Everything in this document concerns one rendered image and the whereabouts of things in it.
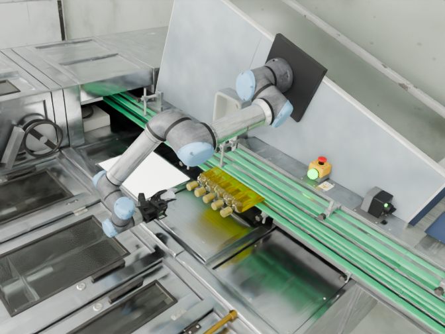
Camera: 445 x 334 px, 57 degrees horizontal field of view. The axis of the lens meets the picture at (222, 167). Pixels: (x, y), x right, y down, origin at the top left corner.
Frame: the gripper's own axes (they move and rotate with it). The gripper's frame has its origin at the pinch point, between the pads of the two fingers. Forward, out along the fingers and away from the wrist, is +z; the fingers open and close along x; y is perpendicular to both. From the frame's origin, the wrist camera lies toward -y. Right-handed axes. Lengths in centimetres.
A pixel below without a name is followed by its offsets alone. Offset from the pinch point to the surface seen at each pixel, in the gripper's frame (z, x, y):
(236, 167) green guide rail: 33.0, 5.5, 7.1
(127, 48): 56, 24, -122
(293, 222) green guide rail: 33, -5, 44
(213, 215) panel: 15.7, -13.2, 11.2
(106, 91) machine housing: 17, 15, -84
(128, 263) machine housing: -30.0, -17.1, 8.4
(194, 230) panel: 1.8, -13.1, 13.4
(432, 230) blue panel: 56, 11, 92
